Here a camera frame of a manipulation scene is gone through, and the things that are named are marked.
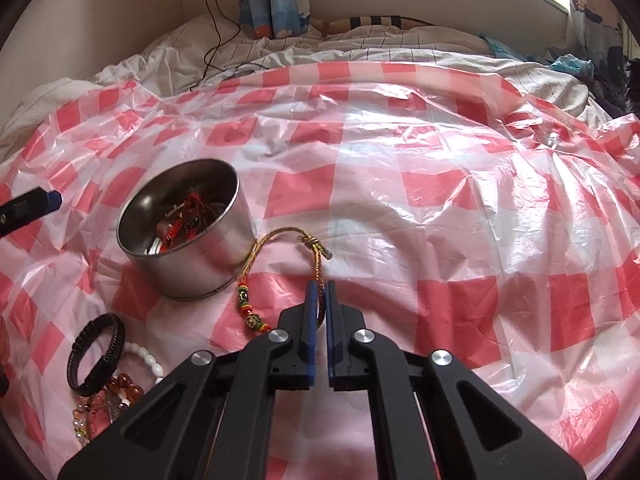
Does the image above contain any colourful woven cord bracelet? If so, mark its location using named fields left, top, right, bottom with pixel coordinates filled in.
left=235, top=226, right=335, bottom=336

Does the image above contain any black braided leather bracelet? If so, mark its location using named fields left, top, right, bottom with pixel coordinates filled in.
left=66, top=312, right=127, bottom=398

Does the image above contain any round silver metal tin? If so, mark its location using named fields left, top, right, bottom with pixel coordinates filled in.
left=116, top=159, right=257, bottom=300

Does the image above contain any red white checkered plastic sheet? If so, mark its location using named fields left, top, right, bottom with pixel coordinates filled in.
left=1, top=62, right=639, bottom=478

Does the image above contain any white striped duvet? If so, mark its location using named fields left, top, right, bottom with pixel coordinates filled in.
left=1, top=16, right=609, bottom=159

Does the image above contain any striped brown pillow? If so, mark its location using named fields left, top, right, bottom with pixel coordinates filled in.
left=310, top=15, right=431, bottom=37

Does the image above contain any black jacket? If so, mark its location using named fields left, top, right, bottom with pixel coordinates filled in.
left=578, top=46, right=639, bottom=118

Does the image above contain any light blue plastic bag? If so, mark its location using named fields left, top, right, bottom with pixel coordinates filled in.
left=549, top=53, right=594, bottom=81

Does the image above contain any white bead bracelet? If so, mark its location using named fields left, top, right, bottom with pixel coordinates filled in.
left=121, top=341, right=166, bottom=386

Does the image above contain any amber bead bracelet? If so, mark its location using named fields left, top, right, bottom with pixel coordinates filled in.
left=102, top=372, right=147, bottom=411

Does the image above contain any pearl bead bracelet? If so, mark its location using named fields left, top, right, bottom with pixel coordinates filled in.
left=71, top=393, right=132, bottom=446

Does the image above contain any red cord jewelry bundle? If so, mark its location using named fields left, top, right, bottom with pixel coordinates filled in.
left=150, top=193, right=227, bottom=254

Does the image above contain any black charging cable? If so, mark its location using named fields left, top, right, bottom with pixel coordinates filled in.
left=186, top=0, right=271, bottom=91

